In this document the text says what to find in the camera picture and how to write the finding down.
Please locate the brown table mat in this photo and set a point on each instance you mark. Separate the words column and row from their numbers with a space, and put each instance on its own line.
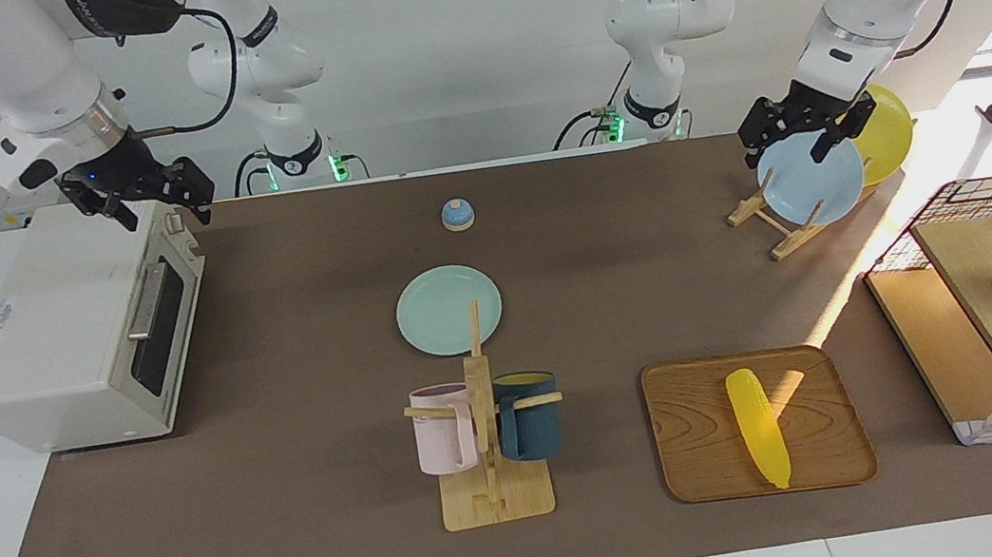
column 314, row 494

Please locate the small blue bell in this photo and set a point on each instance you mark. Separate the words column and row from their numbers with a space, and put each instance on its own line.
column 457, row 216

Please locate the wooden mug rack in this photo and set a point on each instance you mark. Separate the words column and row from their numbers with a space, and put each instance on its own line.
column 493, row 499

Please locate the mint green plate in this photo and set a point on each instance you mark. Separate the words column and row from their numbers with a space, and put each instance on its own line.
column 438, row 310

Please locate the yellow plate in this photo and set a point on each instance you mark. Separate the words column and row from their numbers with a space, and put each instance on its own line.
column 889, row 136

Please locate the yellow corn cob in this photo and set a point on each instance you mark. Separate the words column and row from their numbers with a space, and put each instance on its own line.
column 758, row 426

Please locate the light blue plate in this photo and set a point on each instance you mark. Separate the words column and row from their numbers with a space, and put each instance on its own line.
column 805, row 185

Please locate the cream toaster oven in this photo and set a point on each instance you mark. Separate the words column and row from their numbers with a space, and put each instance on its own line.
column 43, row 329

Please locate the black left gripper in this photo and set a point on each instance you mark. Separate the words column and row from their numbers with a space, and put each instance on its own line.
column 805, row 111

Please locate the narrow wooden board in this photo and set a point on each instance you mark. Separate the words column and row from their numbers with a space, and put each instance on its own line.
column 936, row 345

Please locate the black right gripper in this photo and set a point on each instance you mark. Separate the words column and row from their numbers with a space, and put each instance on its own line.
column 133, row 178

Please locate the glass oven door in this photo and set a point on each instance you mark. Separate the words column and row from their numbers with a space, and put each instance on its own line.
column 171, row 321

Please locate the brown wooden tray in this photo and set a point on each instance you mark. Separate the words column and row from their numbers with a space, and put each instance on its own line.
column 700, row 443

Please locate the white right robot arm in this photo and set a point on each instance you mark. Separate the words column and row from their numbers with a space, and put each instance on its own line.
column 17, row 63

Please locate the dark blue mug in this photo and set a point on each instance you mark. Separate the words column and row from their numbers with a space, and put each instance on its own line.
column 535, row 427

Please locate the pink mug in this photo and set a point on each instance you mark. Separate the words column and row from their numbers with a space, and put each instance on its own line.
column 442, row 434

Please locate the wooden plate rack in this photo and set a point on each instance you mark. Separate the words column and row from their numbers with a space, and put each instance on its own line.
column 784, row 242

